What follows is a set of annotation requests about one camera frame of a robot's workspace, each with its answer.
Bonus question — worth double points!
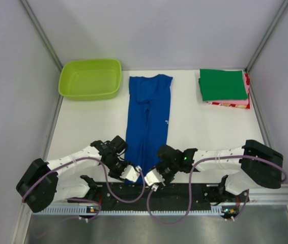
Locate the blue printed t shirt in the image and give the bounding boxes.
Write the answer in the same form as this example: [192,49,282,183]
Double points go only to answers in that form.
[125,74,173,175]

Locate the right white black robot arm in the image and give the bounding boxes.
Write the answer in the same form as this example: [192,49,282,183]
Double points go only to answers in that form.
[145,140,286,204]

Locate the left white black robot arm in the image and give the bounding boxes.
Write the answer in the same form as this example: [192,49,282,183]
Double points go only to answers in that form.
[16,136,139,212]

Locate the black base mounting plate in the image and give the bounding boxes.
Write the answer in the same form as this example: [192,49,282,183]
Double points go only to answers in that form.
[67,180,250,211]

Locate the lime green plastic tub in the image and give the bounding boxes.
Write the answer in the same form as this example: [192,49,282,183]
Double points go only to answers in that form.
[58,58,122,101]

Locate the folded green t shirt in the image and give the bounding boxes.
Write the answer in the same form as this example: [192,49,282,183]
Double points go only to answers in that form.
[198,69,248,101]

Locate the folded red patterned t shirt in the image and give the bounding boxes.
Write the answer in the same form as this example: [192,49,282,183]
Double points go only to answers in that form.
[207,73,250,105]

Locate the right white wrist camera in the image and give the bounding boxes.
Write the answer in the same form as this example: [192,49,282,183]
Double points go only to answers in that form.
[144,168,164,192]

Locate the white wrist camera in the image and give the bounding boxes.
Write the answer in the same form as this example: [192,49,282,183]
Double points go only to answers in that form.
[144,168,164,192]
[121,165,141,183]

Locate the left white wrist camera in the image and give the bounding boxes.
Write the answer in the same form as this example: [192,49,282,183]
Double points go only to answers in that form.
[121,165,141,183]

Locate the grey slotted cable duct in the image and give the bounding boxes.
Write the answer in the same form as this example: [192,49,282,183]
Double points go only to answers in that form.
[35,205,237,216]

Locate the aluminium frame rail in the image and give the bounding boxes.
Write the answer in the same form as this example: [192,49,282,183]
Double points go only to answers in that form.
[21,184,288,205]

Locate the left aluminium corner post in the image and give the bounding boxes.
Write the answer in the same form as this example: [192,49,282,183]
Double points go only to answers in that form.
[18,0,63,71]

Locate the aluminium corner post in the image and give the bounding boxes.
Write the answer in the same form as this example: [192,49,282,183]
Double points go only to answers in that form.
[245,0,288,73]
[18,0,63,71]

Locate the right aluminium corner post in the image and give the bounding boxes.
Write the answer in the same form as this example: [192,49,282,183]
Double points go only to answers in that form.
[245,0,288,73]

